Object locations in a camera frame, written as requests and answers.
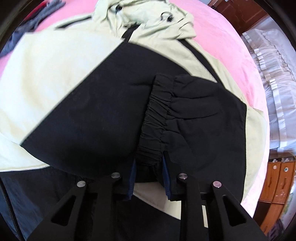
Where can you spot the wooden drawer cabinet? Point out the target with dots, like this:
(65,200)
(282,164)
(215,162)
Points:
(275,192)

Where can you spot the white lace covered furniture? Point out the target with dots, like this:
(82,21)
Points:
(274,56)

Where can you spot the green and black hooded jacket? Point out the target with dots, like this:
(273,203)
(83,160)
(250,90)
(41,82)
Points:
(125,83)

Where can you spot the pink bed blanket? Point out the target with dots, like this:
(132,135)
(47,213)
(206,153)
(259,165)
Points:
(216,36)

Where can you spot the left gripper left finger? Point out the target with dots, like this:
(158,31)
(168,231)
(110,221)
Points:
(89,211)

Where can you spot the stack of folded dark clothes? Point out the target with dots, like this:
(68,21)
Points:
(31,22)

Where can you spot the dark wooden door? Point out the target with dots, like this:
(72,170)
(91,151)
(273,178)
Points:
(241,14)

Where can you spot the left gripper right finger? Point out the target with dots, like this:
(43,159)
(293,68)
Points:
(209,211)

